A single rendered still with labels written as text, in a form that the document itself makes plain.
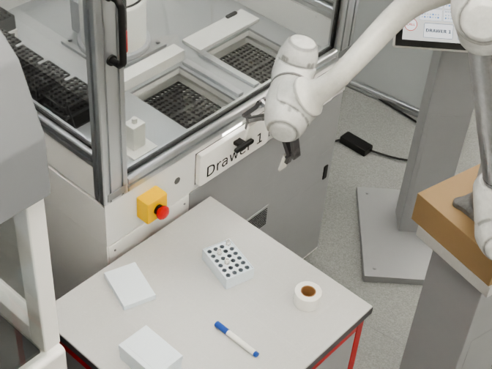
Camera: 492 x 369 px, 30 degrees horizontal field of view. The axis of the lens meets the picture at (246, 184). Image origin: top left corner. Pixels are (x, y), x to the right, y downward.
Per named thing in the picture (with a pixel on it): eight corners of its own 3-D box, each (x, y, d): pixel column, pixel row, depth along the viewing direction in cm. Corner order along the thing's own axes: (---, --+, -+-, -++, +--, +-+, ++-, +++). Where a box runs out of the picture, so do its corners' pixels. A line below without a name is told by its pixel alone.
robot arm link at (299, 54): (270, 66, 241) (263, 100, 232) (285, 21, 229) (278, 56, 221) (310, 77, 242) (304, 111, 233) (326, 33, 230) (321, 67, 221)
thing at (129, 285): (155, 299, 233) (155, 294, 232) (124, 310, 229) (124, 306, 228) (135, 266, 241) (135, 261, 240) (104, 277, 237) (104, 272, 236)
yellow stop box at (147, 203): (169, 213, 245) (169, 193, 240) (149, 226, 241) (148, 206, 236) (156, 203, 247) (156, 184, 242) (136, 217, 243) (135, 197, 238)
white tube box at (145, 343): (182, 369, 217) (182, 355, 214) (155, 390, 212) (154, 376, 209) (146, 338, 223) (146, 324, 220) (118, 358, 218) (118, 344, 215)
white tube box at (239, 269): (253, 277, 240) (254, 268, 238) (225, 289, 237) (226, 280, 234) (228, 247, 248) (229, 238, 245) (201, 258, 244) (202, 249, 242)
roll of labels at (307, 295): (326, 302, 236) (327, 291, 233) (307, 316, 232) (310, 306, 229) (305, 287, 239) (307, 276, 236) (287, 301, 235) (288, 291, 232)
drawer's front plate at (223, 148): (267, 142, 273) (270, 113, 266) (199, 187, 256) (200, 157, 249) (263, 139, 274) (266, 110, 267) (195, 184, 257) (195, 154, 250)
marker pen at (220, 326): (259, 355, 222) (260, 351, 220) (255, 359, 221) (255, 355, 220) (218, 323, 228) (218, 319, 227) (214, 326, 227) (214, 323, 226)
